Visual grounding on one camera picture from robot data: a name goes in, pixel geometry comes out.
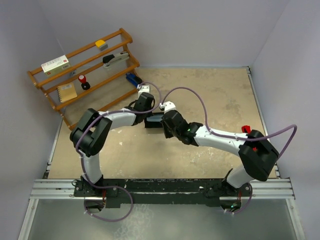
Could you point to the brown spiral notebook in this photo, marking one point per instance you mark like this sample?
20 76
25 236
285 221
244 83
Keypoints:
66 92

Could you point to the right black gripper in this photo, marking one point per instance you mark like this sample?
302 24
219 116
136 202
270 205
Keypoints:
167 134

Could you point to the red black stamp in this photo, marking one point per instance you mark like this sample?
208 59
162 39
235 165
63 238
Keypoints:
83 82

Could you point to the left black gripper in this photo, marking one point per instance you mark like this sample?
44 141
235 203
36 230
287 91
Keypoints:
149 113

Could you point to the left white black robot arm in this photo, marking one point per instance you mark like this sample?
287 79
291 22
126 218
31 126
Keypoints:
90 134

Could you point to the blue black stapler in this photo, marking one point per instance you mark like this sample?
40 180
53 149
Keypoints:
133 79

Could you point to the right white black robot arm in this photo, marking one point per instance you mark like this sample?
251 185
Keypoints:
258 157

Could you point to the white staples box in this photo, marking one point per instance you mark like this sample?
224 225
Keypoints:
55 66

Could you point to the light blue cleaning cloth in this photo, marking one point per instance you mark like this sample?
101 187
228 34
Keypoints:
154 119

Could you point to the red sunglasses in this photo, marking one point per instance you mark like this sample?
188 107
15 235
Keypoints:
247 129

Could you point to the black silver stapler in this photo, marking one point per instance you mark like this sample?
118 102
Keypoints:
112 59

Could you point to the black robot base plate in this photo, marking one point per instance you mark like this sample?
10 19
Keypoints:
112 193

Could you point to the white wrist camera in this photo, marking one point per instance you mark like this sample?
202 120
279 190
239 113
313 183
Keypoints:
167 106
143 88

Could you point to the black glasses case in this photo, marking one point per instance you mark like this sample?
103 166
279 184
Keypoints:
153 125

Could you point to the wooden three-tier shelf rack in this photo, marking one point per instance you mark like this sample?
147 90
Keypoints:
93 76

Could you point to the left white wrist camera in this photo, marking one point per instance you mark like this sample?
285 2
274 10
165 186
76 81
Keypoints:
143 88

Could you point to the yellow grey eraser block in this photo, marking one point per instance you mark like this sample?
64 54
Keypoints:
101 44

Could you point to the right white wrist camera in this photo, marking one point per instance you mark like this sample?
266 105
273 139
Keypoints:
167 106

